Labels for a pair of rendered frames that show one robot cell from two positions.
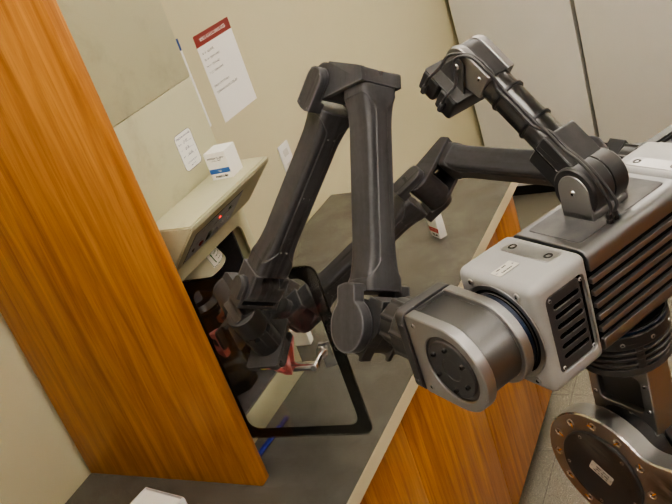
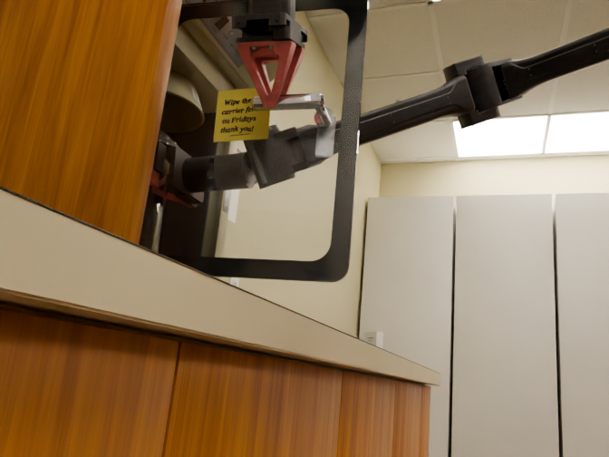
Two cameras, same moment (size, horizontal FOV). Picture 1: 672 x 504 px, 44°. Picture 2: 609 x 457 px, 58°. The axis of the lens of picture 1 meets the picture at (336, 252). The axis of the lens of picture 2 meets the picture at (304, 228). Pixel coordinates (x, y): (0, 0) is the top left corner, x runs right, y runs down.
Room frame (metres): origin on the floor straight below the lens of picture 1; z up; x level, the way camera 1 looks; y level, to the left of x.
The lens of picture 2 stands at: (0.79, 0.23, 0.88)
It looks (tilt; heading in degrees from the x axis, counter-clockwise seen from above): 15 degrees up; 348
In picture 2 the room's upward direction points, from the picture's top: 6 degrees clockwise
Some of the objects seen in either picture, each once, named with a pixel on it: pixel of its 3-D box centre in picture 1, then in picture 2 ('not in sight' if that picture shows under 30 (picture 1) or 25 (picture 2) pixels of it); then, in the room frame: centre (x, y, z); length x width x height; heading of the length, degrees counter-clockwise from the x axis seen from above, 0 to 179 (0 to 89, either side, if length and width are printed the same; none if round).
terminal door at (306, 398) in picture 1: (276, 358); (245, 127); (1.46, 0.18, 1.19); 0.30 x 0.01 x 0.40; 63
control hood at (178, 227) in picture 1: (217, 213); not in sight; (1.64, 0.20, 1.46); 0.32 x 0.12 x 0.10; 148
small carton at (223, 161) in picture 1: (223, 161); not in sight; (1.70, 0.16, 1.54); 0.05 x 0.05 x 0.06; 63
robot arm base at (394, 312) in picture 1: (417, 328); not in sight; (0.96, -0.07, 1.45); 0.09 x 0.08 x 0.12; 117
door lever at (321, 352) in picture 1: (301, 361); (293, 108); (1.40, 0.13, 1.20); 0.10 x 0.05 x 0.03; 63
